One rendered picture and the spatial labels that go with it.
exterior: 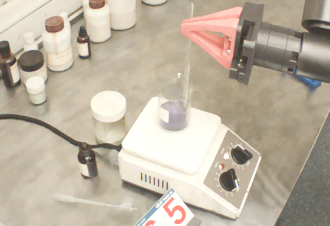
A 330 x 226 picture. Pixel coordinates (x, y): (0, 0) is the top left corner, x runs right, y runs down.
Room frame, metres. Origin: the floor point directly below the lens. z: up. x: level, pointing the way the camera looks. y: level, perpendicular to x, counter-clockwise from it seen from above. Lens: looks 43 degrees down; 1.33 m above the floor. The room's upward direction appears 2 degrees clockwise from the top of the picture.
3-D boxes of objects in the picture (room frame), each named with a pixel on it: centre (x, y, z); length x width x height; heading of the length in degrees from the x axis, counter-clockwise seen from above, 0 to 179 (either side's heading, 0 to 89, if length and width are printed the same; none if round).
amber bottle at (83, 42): (0.75, 0.17, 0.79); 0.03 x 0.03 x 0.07
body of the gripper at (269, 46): (0.44, -0.13, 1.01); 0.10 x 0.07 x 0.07; 163
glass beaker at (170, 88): (0.47, -0.02, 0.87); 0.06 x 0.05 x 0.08; 167
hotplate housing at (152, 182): (0.44, -0.04, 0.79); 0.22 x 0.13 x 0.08; 68
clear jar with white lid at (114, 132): (0.52, 0.09, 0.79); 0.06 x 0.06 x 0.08
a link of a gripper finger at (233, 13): (0.45, -0.06, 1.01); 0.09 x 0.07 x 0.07; 73
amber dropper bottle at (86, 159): (0.44, 0.12, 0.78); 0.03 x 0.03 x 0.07
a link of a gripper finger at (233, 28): (0.47, -0.07, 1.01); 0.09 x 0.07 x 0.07; 73
